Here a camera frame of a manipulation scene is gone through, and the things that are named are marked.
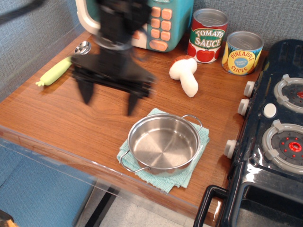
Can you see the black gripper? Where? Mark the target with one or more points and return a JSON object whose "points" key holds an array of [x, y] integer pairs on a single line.
{"points": [[115, 69]]}

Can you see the spoon with green handle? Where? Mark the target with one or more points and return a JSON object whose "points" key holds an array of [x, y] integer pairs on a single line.
{"points": [[62, 66]]}

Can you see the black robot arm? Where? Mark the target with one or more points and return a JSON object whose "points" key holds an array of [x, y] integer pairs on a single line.
{"points": [[119, 19]]}

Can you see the stainless steel pot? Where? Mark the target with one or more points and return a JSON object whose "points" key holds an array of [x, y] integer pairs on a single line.
{"points": [[162, 144]]}

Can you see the plush mushroom toy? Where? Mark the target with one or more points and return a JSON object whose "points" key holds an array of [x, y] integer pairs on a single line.
{"points": [[183, 69]]}

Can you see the toy microwave teal and cream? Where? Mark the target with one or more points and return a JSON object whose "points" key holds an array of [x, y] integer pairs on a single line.
{"points": [[168, 22]]}

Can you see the teal folded cloth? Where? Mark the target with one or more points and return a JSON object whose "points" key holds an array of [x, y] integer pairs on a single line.
{"points": [[181, 179]]}

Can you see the tomato sauce can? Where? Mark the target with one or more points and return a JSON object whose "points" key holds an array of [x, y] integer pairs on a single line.
{"points": [[207, 33]]}

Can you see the pineapple slices can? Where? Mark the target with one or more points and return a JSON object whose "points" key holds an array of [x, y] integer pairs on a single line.
{"points": [[242, 52]]}

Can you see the orange object bottom left corner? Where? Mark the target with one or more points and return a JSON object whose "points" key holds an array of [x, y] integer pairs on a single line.
{"points": [[6, 220]]}

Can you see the black toy stove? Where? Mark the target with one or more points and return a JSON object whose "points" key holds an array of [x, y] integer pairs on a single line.
{"points": [[265, 186]]}

